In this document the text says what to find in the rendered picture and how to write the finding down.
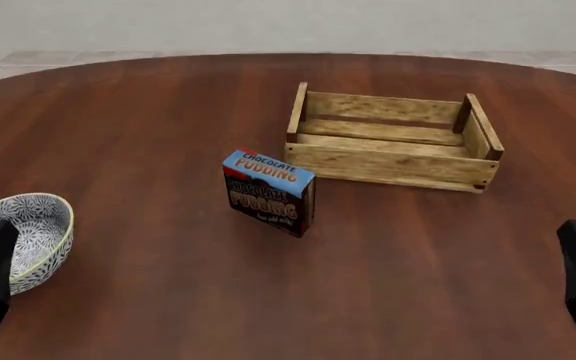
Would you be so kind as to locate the wooden slat tray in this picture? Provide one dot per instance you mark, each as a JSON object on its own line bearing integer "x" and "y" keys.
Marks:
{"x": 393, "y": 161}

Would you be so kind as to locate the chocolate pudding box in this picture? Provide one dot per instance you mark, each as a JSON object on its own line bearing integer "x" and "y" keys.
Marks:
{"x": 268, "y": 195}

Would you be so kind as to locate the patterned white bowl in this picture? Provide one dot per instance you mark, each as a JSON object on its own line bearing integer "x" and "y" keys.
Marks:
{"x": 43, "y": 232}

